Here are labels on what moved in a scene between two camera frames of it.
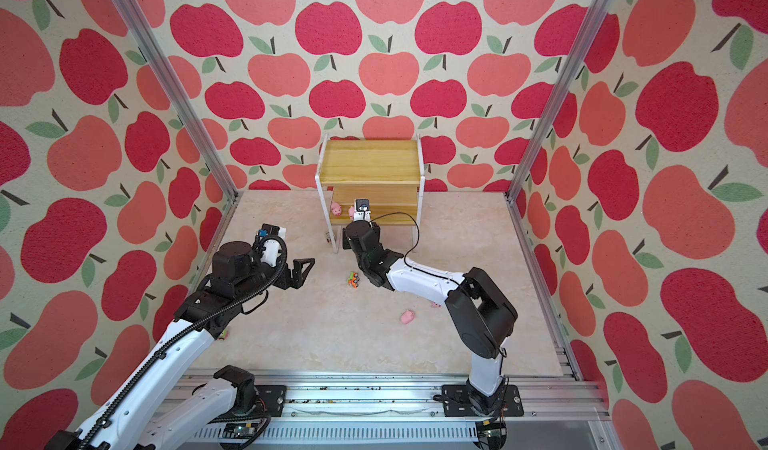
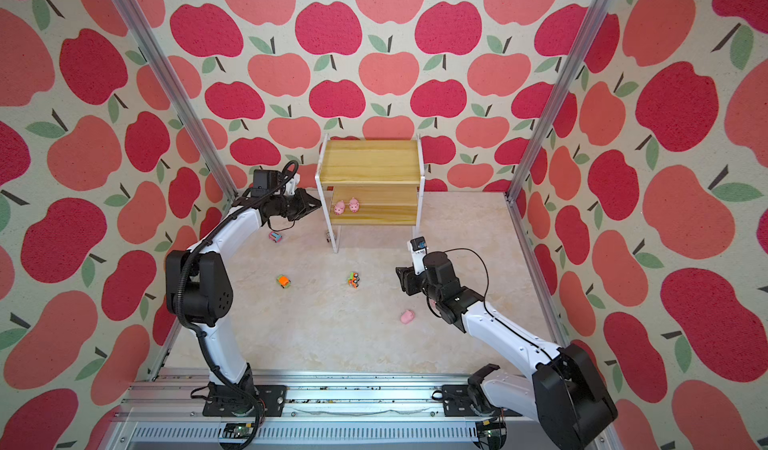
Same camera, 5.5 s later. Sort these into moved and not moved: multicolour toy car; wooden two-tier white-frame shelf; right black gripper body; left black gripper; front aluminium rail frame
Moved: right black gripper body; left black gripper
Not moved: wooden two-tier white-frame shelf; front aluminium rail frame; multicolour toy car
